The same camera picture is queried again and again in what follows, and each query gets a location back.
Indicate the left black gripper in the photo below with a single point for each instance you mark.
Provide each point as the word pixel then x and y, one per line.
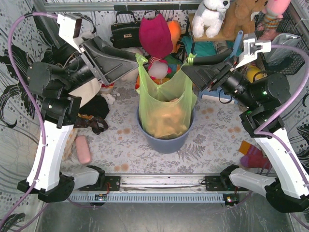
pixel 94 64

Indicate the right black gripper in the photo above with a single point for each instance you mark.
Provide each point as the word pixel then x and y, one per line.
pixel 219 76

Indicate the green trash bag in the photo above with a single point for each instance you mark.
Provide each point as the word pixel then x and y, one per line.
pixel 165 110

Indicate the blue round trash bin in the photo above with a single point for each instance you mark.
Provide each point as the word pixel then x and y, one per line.
pixel 170 145

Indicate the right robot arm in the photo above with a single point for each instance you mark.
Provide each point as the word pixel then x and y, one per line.
pixel 288 192

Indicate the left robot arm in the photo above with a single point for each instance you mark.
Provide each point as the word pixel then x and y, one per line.
pixel 62 94

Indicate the cream canvas tote bag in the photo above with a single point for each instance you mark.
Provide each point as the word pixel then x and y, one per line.
pixel 87 91

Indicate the magenta cloth bag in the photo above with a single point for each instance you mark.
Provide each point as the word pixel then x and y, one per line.
pixel 155 37

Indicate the brown patterned bag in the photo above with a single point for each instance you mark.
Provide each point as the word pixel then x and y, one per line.
pixel 97 124

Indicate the blue floor sweeper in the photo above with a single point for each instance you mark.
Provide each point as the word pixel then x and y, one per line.
pixel 218 94

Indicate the red cloth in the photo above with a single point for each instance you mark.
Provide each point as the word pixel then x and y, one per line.
pixel 107 86

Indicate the cream plush lamb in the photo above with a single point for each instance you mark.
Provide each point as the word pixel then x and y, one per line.
pixel 132 76

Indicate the teal folded cloth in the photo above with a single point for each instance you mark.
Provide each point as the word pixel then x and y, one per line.
pixel 201 49

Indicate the rainbow striped cloth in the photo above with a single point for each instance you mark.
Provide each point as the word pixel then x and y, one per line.
pixel 172 62

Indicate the black leather handbag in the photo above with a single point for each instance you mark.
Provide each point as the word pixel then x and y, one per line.
pixel 125 35

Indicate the grey patterned ball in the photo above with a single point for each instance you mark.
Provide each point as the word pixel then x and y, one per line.
pixel 220 46

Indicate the pink faced plush doll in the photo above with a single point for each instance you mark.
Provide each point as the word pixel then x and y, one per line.
pixel 158 68

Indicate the black cloth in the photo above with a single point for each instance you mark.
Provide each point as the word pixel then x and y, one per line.
pixel 96 107

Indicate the yellow plush duck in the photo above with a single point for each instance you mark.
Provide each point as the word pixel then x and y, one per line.
pixel 253 73

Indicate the orange plush toy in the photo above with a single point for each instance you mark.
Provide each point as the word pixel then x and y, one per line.
pixel 175 31

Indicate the white plush dog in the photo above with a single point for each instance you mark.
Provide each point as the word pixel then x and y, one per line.
pixel 209 17

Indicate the brown teddy bear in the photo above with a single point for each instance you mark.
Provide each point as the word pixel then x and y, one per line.
pixel 239 15

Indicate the orange white checked towel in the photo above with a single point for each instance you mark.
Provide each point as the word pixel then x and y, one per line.
pixel 69 143

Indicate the pink foam roller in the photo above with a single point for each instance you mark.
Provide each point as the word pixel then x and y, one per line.
pixel 83 151

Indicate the pink plush toy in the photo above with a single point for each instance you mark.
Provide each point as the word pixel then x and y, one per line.
pixel 273 13

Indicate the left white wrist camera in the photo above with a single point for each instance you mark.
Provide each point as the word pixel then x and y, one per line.
pixel 69 29

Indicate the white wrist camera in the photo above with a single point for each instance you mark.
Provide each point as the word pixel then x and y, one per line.
pixel 69 29
pixel 251 47

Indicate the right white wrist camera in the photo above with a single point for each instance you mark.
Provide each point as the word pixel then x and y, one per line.
pixel 251 47

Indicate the black wire basket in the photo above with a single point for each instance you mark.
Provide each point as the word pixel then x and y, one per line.
pixel 281 31

